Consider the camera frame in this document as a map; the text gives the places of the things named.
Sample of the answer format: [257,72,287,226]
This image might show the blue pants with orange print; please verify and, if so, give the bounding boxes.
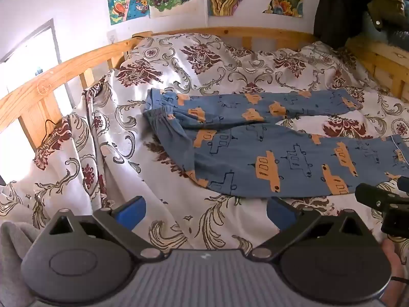
[143,88,409,198]

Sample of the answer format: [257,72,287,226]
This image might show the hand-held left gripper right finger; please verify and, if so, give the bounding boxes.
[249,196,365,260]

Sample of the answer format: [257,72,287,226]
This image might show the white door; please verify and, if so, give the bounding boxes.
[0,18,75,109]

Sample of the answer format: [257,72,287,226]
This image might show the floral bed sheet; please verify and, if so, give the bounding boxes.
[0,33,409,254]

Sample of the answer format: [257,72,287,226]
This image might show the wooden bed frame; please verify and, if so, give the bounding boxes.
[0,26,409,154]

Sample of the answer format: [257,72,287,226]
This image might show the dark hanging coat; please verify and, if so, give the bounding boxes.
[313,0,375,49]

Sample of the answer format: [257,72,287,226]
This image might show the person's right hand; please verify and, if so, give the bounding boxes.
[381,238,409,282]

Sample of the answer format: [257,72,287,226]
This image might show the grey cloth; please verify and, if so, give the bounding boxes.
[0,221,43,307]

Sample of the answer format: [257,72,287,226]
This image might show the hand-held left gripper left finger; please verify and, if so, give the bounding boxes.
[47,196,164,260]

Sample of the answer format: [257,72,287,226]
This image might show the olive green jacket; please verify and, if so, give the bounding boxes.
[344,0,409,52]

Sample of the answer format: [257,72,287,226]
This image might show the black cable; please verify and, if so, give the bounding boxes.
[41,119,65,149]

